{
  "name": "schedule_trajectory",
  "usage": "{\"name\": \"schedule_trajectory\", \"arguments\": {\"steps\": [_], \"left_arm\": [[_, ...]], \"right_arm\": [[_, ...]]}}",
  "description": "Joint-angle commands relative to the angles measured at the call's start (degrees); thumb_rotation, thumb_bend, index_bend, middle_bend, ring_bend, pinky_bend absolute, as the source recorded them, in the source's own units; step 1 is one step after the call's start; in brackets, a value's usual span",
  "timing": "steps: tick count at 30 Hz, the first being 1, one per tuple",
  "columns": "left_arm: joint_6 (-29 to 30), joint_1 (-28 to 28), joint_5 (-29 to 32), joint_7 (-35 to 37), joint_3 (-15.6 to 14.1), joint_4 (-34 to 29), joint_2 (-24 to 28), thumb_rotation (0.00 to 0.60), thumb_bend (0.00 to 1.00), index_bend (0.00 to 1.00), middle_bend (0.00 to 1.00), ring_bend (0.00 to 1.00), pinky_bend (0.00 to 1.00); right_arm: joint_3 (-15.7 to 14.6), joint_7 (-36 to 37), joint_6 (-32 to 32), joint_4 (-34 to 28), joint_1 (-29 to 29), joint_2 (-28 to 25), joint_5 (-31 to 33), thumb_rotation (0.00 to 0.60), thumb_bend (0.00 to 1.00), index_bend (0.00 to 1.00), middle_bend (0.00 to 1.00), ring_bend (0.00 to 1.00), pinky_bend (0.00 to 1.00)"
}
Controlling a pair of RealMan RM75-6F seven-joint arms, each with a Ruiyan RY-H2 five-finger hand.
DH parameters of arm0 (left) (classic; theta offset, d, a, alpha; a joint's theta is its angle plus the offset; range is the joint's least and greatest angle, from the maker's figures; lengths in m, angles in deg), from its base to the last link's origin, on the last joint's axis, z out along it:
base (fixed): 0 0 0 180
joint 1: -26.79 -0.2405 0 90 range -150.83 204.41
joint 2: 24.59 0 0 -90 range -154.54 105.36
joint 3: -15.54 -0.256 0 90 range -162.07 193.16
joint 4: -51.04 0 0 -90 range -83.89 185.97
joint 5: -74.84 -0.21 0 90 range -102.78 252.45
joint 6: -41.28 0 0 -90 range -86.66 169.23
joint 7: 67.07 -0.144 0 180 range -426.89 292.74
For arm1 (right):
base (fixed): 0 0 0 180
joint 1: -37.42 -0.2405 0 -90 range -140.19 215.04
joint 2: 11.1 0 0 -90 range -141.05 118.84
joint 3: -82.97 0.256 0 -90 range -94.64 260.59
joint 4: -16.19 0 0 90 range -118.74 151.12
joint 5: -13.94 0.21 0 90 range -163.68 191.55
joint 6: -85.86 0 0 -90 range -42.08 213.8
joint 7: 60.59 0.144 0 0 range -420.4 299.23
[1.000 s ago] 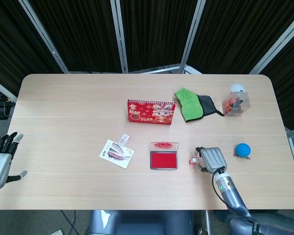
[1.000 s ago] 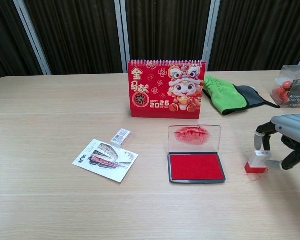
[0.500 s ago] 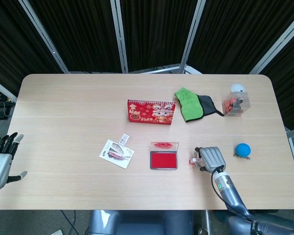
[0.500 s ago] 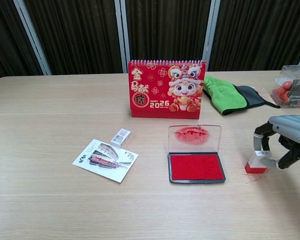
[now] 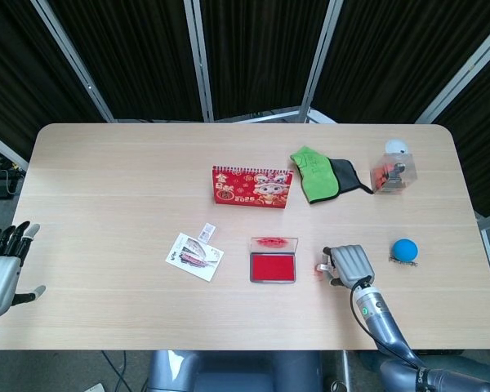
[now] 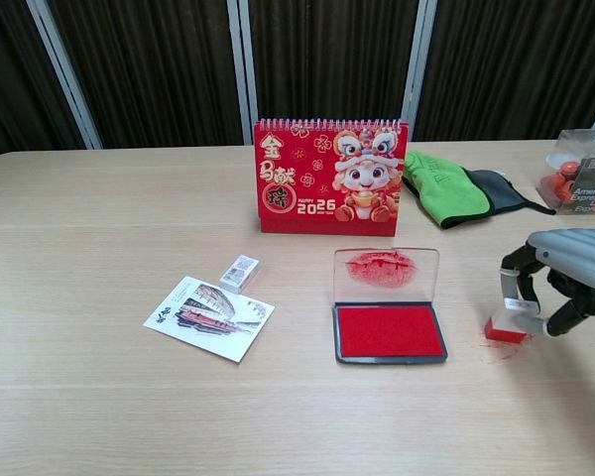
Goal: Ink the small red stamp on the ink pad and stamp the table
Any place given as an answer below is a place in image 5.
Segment printed postcard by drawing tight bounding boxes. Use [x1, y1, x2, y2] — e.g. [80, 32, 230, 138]
[164, 232, 225, 283]

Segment black folding screen panel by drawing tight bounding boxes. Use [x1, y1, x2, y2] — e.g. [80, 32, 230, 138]
[416, 20, 490, 221]
[0, 0, 115, 168]
[305, 0, 490, 123]
[183, 0, 340, 123]
[44, 0, 213, 123]

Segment white round object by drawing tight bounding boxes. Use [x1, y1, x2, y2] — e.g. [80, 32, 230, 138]
[385, 138, 412, 156]

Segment grey microfibre cloth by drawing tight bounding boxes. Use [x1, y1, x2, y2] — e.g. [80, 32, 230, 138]
[328, 158, 375, 195]

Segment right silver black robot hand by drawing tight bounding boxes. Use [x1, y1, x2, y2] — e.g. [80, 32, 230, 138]
[321, 243, 376, 290]

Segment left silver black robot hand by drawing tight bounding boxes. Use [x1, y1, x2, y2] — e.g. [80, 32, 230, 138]
[0, 221, 47, 318]

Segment black floor equipment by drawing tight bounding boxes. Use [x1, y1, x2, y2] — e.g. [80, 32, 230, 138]
[0, 151, 25, 201]

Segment blue ball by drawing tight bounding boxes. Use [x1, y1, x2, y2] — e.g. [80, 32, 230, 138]
[391, 238, 420, 262]

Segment metal table leg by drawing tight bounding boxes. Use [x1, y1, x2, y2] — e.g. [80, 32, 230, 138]
[337, 350, 354, 392]

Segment clear plastic toy box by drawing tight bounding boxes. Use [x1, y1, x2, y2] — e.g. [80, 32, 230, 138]
[369, 151, 417, 196]

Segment red desk calendar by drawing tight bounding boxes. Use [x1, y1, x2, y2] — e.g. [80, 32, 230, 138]
[211, 165, 294, 209]

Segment blue floor cable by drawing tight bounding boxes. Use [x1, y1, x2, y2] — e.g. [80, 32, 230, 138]
[101, 350, 128, 385]

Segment green microfibre cloth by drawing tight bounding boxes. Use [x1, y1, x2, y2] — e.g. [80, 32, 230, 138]
[290, 146, 339, 205]

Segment red ink pad case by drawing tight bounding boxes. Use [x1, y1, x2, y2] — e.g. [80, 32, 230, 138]
[248, 236, 299, 284]

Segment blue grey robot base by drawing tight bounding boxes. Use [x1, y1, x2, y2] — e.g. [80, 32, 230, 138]
[146, 349, 323, 392]

